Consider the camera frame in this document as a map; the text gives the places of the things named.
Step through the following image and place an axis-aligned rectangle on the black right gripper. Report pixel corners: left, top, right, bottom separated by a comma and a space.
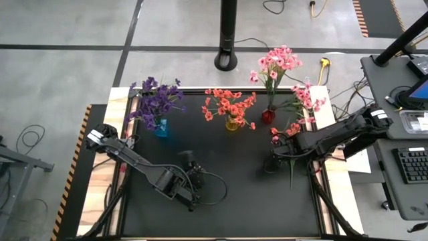
272, 139, 307, 161

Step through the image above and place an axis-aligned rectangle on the red glass vase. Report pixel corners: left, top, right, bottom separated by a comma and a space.
260, 105, 278, 126

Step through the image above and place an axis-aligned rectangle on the yellow glass vase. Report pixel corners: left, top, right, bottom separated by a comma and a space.
225, 115, 240, 133

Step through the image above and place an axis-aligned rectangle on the blue glass vase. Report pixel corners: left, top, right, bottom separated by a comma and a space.
153, 118, 170, 139

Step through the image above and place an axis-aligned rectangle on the white paper sheet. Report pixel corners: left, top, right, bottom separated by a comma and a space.
346, 149, 372, 174

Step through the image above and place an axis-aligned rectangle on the grey monitor desk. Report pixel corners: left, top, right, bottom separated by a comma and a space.
360, 55, 428, 140

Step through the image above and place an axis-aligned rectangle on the black mat with hazard stripes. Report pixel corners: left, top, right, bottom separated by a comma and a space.
352, 0, 407, 39
49, 104, 108, 241

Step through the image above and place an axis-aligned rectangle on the grey keyboard desk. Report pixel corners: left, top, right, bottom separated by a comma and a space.
373, 137, 428, 222

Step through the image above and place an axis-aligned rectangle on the black keyboard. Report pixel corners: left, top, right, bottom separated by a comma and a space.
393, 146, 428, 185

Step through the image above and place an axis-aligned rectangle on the clear plastic box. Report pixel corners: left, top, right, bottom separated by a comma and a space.
399, 109, 428, 135

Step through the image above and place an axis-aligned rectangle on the monitor with blue screen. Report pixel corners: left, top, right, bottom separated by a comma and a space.
399, 76, 428, 110

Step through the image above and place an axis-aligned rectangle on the black desktop device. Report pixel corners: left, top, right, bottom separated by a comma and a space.
406, 56, 428, 80

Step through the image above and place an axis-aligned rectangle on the black slanted pole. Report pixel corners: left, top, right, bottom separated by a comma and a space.
373, 11, 428, 67

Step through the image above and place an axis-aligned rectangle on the grey metal cart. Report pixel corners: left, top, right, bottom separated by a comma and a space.
0, 135, 56, 241

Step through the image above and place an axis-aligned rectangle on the black right camera cable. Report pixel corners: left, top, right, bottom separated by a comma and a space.
261, 155, 286, 175

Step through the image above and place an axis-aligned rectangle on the black camera cable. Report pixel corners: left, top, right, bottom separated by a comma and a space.
197, 170, 229, 206
261, 155, 286, 175

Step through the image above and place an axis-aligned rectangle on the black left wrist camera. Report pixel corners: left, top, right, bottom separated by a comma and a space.
178, 149, 196, 165

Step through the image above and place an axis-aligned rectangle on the black left camera cable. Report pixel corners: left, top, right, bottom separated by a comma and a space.
197, 170, 229, 206

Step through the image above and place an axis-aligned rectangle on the black metal table frame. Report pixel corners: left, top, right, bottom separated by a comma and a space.
75, 80, 366, 241

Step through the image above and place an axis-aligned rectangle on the black cable bundle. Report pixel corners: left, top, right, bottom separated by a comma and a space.
330, 76, 372, 122

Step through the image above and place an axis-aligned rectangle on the yellow plug cord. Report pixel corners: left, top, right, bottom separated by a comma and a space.
316, 57, 332, 86

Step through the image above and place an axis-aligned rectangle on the thin black floor cable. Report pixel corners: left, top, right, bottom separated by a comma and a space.
233, 37, 306, 85

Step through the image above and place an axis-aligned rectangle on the black camera stand pole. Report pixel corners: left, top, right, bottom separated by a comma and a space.
213, 0, 239, 72

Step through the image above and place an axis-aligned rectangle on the yellow floor cable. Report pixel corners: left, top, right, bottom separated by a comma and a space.
309, 0, 329, 19

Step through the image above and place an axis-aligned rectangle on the coiled black floor cable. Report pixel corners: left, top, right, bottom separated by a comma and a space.
15, 124, 46, 157

